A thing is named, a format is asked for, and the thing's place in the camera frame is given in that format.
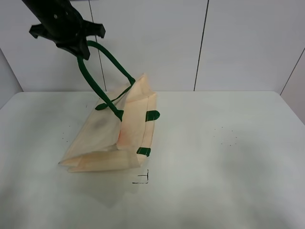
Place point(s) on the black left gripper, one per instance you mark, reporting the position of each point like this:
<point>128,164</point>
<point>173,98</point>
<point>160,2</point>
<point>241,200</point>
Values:
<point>64,25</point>

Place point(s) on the white linen bag green handles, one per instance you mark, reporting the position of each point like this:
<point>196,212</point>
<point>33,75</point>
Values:
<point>118,133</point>

